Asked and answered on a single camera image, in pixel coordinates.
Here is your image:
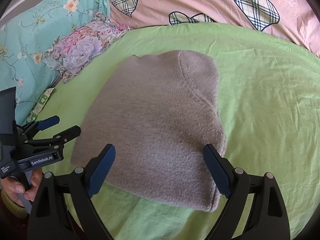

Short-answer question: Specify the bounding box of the teal floral pillow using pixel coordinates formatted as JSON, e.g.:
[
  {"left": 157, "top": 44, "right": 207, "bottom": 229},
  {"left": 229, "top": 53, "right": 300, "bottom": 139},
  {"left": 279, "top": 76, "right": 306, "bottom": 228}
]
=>
[{"left": 1, "top": 0, "right": 110, "bottom": 125}]

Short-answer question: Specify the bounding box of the pink heart-pattern quilt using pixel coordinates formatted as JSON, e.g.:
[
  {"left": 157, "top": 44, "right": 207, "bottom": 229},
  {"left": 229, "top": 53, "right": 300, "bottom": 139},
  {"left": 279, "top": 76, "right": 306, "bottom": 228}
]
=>
[{"left": 108, "top": 0, "right": 319, "bottom": 55}]

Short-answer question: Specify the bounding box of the floral ruffled pillow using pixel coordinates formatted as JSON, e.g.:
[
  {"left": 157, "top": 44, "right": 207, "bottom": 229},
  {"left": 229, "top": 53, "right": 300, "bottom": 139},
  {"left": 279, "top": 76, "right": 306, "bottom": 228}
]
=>
[{"left": 42, "top": 12, "right": 130, "bottom": 83}]

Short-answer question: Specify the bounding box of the beige knit sweater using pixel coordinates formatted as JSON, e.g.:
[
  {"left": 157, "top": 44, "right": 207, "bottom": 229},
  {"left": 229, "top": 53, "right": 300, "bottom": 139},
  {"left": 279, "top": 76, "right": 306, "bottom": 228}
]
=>
[{"left": 71, "top": 50, "right": 226, "bottom": 212}]

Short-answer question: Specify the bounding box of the person's left hand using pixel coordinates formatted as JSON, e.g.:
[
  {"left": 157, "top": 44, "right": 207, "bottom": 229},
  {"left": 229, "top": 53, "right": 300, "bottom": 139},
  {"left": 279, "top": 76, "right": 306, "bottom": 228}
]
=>
[{"left": 1, "top": 168, "right": 43, "bottom": 207}]

